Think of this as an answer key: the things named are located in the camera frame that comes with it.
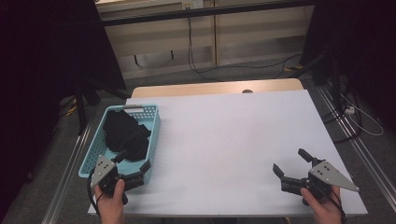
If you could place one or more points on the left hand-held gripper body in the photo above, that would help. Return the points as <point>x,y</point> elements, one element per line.
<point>102,171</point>

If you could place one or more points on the black shorts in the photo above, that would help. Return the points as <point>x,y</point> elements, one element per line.
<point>124,133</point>

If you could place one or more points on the person's right hand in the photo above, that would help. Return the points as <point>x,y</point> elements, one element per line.
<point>327,214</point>

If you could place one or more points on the white table cover sheet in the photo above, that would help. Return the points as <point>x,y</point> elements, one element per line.
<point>218,140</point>

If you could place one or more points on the beige wooden cabinet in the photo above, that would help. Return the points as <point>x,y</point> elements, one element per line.
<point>255,37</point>

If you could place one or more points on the black curtain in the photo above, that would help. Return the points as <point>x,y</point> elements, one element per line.
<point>367,46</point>
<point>37,62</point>

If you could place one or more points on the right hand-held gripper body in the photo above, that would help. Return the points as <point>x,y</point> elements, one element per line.
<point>327,174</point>

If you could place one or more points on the black metal bar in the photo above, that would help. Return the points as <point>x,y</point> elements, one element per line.
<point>202,12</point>

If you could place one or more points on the person's left hand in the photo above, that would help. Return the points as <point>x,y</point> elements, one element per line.
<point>110,211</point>

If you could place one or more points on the light blue plastic basket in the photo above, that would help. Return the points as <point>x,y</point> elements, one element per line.
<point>93,155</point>

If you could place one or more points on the wooden table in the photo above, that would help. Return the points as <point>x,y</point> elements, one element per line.
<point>202,87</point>

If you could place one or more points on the aluminium floor rail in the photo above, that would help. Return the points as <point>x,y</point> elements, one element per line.
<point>367,158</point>
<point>65,180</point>

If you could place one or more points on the black metal stand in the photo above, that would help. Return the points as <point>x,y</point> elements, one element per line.
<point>334,84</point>
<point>81,109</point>

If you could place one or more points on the white power adapter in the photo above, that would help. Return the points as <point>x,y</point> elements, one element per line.
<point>350,109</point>

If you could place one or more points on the white wall socket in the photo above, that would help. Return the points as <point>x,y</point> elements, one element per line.
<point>193,4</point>

